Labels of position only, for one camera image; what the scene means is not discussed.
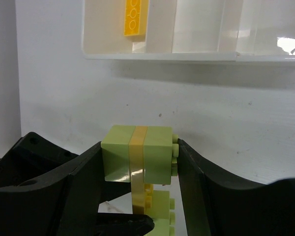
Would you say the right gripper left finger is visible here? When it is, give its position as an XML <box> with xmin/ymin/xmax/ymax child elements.
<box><xmin>0</xmin><ymin>132</ymin><xmax>130</xmax><ymax>236</ymax></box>

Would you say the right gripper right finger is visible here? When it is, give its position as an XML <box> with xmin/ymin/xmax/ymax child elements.
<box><xmin>177</xmin><ymin>140</ymin><xmax>295</xmax><ymax>236</ymax></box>

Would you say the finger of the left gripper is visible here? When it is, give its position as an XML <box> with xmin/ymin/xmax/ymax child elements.
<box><xmin>94</xmin><ymin>213</ymin><xmax>154</xmax><ymax>236</ymax></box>

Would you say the light green lego block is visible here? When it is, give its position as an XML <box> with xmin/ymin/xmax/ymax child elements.
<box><xmin>101</xmin><ymin>125</ymin><xmax>179</xmax><ymax>185</ymax></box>

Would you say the yellow lego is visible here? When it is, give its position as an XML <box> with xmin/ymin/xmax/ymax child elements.
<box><xmin>123</xmin><ymin>0</ymin><xmax>149</xmax><ymax>36</ymax></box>

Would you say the yellow long lego brick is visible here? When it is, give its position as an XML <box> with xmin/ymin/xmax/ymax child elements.
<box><xmin>129</xmin><ymin>126</ymin><xmax>153</xmax><ymax>214</ymax></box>

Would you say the white divided container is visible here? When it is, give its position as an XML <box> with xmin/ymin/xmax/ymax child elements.
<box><xmin>82</xmin><ymin>0</ymin><xmax>295</xmax><ymax>66</ymax></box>

